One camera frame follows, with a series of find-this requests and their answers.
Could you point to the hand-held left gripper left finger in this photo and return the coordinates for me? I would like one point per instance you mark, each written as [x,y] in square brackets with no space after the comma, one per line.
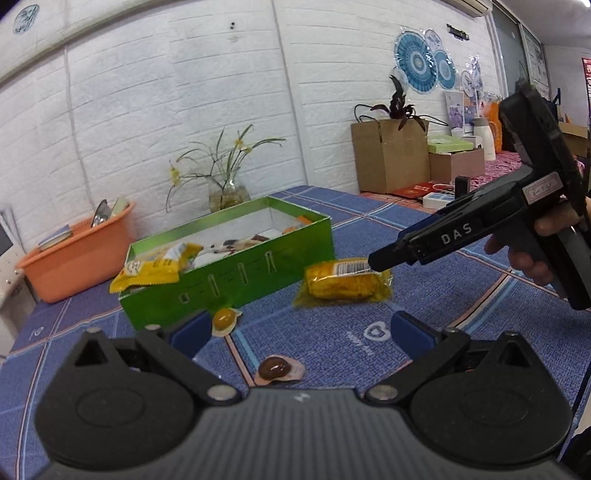
[194,330]

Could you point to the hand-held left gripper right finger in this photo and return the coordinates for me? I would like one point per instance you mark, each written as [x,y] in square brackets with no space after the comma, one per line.
[406,330]

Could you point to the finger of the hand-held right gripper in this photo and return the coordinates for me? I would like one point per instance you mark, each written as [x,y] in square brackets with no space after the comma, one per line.
[390,256]

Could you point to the yellow jelly candy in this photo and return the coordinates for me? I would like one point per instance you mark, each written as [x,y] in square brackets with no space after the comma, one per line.
[225,318]

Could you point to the yellow cake packet with barcode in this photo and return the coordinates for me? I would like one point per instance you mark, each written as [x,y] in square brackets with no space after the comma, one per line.
[341,284]

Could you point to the green cardboard box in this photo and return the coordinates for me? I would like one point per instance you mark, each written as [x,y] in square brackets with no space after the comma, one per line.
[240,277]

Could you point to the yellow pie snack packet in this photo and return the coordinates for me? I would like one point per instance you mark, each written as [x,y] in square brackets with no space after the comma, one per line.
[157,267]

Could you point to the white snack packet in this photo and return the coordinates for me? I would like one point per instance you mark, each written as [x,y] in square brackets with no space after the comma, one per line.
[217,256]

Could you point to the brown jelly candy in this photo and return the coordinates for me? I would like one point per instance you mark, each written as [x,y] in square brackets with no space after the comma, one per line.
[273,368]

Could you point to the person's right hand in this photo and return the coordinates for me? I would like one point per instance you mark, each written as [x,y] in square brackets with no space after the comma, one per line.
[531,263]

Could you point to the pink patterned cloth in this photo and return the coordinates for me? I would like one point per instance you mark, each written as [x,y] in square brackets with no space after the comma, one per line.
[505,164]

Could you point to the white thermos jug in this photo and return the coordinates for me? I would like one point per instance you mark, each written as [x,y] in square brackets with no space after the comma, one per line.
[485,138]

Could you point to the red book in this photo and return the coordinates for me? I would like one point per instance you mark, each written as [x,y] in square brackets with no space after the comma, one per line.
[415,189]

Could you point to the white power strip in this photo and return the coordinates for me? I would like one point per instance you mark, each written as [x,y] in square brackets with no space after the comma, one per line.
[438,201]

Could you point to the blue checkered tablecloth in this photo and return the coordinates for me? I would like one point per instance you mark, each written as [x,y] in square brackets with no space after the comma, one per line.
[323,341]

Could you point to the small black box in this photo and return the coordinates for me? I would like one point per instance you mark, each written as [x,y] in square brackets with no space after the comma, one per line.
[462,187]

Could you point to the brown paper bag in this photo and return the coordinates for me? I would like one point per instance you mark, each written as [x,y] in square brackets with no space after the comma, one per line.
[388,161]

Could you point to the flat pale green box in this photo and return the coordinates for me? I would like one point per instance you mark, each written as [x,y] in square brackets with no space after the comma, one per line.
[450,145]

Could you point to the small blue paper fan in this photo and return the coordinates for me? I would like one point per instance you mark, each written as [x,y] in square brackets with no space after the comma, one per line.
[445,69]

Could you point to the orange plastic basin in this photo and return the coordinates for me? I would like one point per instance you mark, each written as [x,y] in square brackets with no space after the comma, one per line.
[78,267]

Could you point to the glass vase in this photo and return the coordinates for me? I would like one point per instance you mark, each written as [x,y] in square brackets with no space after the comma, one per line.
[228,196]

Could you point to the pale green dish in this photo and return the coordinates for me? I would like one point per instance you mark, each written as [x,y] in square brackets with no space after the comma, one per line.
[120,207]

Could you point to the metal bowl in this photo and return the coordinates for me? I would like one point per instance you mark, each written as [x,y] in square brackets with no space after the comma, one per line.
[100,213]

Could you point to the dark red leafy plant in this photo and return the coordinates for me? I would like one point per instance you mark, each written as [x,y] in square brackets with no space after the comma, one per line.
[397,104]

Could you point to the large blue paper fan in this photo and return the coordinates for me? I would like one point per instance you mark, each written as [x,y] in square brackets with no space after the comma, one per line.
[415,60]

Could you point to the white air conditioner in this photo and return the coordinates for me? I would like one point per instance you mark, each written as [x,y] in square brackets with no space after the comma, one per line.
[468,7]

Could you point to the yellow-flowered orchid plant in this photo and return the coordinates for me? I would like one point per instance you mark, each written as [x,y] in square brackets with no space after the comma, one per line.
[221,157]

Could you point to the white machine with screen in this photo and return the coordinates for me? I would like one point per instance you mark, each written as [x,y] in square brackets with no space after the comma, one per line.
[7,295]

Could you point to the round blue wall sticker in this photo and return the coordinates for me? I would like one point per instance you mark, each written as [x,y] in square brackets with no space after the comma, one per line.
[27,19]

